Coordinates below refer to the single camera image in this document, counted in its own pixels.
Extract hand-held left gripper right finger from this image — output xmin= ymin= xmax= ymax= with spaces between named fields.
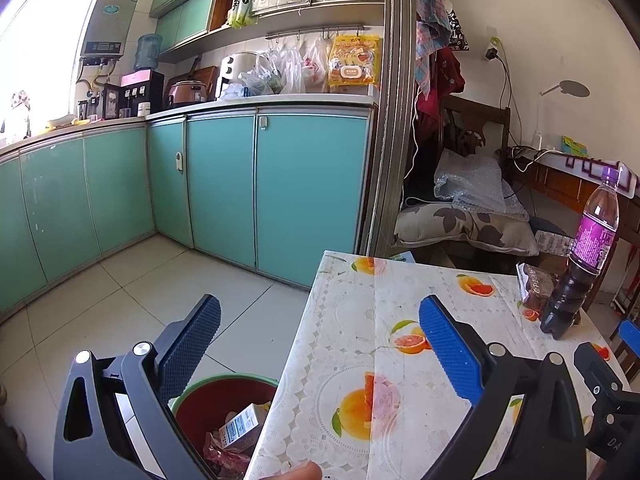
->
xmin=418 ymin=295 xmax=587 ymax=480

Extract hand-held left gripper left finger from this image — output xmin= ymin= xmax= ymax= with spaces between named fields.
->
xmin=52 ymin=294 xmax=222 ymax=480

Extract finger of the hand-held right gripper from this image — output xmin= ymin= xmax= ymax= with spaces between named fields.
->
xmin=573 ymin=341 xmax=632 ymax=411
xmin=617 ymin=319 xmax=640 ymax=358

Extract red bin with green rim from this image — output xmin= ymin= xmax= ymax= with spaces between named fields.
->
xmin=170 ymin=373 xmax=280 ymax=480

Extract white milk carton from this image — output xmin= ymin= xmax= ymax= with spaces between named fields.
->
xmin=218 ymin=402 xmax=271 ymax=451

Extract person's left hand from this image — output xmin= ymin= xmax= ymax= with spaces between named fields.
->
xmin=270 ymin=461 xmax=323 ymax=480

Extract dark brown snack packet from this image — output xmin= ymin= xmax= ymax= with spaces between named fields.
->
xmin=516 ymin=262 xmax=571 ymax=311

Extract purple label drink bottle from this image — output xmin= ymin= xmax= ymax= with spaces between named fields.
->
xmin=539 ymin=166 xmax=621 ymax=338

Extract fruit print tablecloth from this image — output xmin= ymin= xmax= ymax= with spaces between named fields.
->
xmin=242 ymin=251 xmax=633 ymax=480

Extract floral beige cushion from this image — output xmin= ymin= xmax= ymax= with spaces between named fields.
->
xmin=394 ymin=204 xmax=541 ymax=257

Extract teal lower kitchen cabinets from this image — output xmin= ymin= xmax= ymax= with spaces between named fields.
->
xmin=0 ymin=102 xmax=376 ymax=318

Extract teal kitchen cabinets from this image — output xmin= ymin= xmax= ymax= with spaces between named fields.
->
xmin=149 ymin=0 xmax=251 ymax=51
xmin=0 ymin=102 xmax=376 ymax=318

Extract wooden side desk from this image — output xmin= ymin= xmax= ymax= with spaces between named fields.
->
xmin=505 ymin=147 xmax=640 ymax=271

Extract bubble wrap bag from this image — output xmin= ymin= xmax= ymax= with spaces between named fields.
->
xmin=433 ymin=152 xmax=531 ymax=222

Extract purple white patterned mat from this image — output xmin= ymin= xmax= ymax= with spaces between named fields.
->
xmin=560 ymin=156 xmax=640 ymax=193

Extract brown slipper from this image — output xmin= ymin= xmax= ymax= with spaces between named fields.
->
xmin=0 ymin=415 xmax=28 ymax=480

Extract dark wooden chair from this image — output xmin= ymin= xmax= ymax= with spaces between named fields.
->
xmin=440 ymin=94 xmax=512 ymax=161

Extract black countertop appliance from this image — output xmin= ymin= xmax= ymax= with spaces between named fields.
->
xmin=101 ymin=84 xmax=122 ymax=120

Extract black pink water dispenser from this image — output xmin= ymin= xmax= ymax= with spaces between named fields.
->
xmin=120 ymin=70 xmax=165 ymax=117

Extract wooden cutting board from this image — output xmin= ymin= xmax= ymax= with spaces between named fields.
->
xmin=192 ymin=66 xmax=221 ymax=103

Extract clear plastic bag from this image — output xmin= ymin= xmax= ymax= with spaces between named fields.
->
xmin=237 ymin=52 xmax=281 ymax=97

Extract white air fryer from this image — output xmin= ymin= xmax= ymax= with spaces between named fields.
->
xmin=217 ymin=52 xmax=258 ymax=100

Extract red hanging garment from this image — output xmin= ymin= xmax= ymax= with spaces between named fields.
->
xmin=417 ymin=47 xmax=466 ymax=136

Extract white plastic bag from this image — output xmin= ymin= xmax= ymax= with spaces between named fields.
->
xmin=272 ymin=42 xmax=306 ymax=95

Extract blue water jug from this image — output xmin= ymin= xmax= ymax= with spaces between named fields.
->
xmin=134 ymin=34 xmax=164 ymax=72

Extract kitchen faucet with patterned cloth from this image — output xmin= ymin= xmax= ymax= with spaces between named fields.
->
xmin=10 ymin=91 xmax=33 ymax=138

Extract plastic bag with red print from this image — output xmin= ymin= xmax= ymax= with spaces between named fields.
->
xmin=300 ymin=34 xmax=328 ymax=92

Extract yellow wet wipes pack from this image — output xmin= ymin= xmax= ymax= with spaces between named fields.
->
xmin=327 ymin=35 xmax=382 ymax=87

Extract black white patterned cloth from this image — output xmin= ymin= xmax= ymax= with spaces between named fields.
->
xmin=446 ymin=7 xmax=471 ymax=52

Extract kitchen window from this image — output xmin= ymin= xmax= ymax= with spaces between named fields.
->
xmin=0 ymin=0 xmax=108 ymax=146

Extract silver water heater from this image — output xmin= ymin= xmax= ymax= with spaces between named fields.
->
xmin=80 ymin=0 xmax=140 ymax=58

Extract teal upper kitchen cabinets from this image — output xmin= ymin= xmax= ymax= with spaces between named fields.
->
xmin=149 ymin=0 xmax=251 ymax=51

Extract plaid hanging cloth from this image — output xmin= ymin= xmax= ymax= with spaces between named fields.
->
xmin=414 ymin=0 xmax=451 ymax=96

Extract white green roll package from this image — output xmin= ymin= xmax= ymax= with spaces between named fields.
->
xmin=227 ymin=0 xmax=260 ymax=29

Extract white cable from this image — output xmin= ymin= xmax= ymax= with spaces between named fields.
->
xmin=402 ymin=85 xmax=441 ymax=208

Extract aluminium sliding door frame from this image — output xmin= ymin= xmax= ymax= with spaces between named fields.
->
xmin=357 ymin=0 xmax=418 ymax=258

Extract black charger cable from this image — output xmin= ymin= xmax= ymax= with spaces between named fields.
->
xmin=495 ymin=55 xmax=523 ymax=161

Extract metal hanging rail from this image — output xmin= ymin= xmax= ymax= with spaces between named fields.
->
xmin=265 ymin=24 xmax=365 ymax=41

